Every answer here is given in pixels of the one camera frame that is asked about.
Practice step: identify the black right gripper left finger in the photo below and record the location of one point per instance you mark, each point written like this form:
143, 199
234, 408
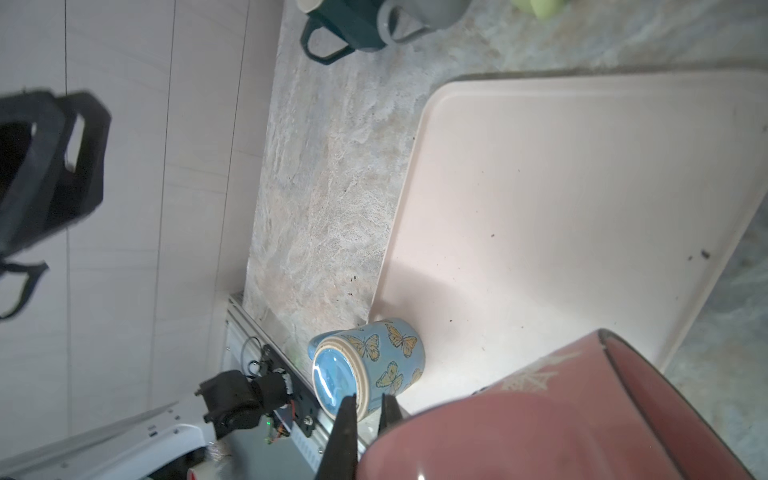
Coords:
340, 458

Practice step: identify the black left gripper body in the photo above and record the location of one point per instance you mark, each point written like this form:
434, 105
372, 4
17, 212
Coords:
52, 173

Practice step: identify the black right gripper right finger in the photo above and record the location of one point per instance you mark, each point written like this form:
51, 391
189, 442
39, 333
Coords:
390, 413

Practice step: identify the pink ghost mug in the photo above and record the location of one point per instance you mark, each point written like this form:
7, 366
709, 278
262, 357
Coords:
594, 409

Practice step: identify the dark green mug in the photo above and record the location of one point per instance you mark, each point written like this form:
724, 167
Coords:
352, 21

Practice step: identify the grey mug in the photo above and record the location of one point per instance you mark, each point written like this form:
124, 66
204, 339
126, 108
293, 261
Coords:
433, 15

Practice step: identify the light green mug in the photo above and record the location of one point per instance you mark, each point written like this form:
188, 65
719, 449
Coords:
540, 9

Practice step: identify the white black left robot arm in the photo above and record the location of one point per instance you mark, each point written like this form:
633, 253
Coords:
220, 406

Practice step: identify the blue butterfly mug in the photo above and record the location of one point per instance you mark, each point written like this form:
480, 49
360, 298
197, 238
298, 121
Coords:
386, 357

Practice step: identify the beige drying mat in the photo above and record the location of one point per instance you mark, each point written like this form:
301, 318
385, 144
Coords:
538, 210

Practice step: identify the aluminium mounting rail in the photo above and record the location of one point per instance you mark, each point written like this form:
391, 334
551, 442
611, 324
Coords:
290, 439

